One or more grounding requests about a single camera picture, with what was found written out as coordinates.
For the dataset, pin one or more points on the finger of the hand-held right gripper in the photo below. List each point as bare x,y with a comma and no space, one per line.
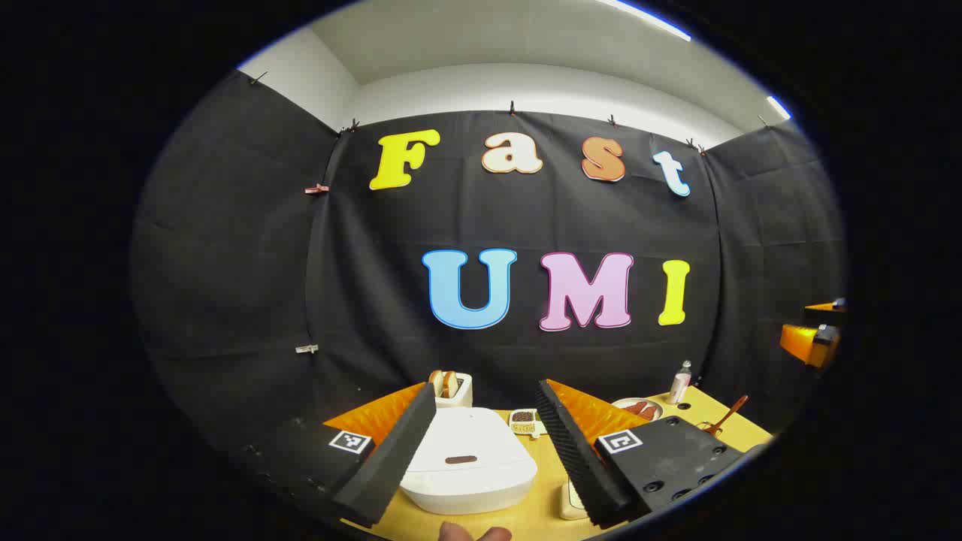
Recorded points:
827,308
804,342

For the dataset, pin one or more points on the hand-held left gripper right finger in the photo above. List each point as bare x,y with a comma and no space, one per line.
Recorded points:
575,458

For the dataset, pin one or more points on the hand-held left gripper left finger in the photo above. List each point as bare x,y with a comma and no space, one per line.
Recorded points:
391,466

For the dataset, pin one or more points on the white rice cooker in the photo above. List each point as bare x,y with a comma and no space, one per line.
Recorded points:
470,477

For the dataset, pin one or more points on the brown wooden spoon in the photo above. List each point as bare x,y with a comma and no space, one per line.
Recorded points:
727,417

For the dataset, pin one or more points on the white divided bean dish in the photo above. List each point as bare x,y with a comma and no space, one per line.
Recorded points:
524,422

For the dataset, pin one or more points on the white oval plate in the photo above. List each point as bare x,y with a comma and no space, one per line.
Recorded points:
620,406

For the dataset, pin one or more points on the red meat piece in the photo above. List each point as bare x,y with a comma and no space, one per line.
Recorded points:
633,408
649,413

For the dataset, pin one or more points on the toasted bread slice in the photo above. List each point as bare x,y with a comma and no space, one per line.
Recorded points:
436,383
450,385

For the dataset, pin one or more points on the white toaster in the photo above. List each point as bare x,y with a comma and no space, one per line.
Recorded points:
462,392

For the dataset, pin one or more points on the small pink label bottle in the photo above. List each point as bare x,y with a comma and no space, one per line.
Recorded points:
680,387

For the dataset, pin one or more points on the short ceiling light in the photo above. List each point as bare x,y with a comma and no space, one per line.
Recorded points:
780,107

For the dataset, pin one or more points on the black backdrop cloth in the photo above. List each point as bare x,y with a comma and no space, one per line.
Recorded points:
240,263

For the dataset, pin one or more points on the pink cloth clip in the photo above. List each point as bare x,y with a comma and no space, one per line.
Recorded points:
316,188

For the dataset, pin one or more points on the long ceiling light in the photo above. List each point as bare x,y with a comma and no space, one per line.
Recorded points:
650,21

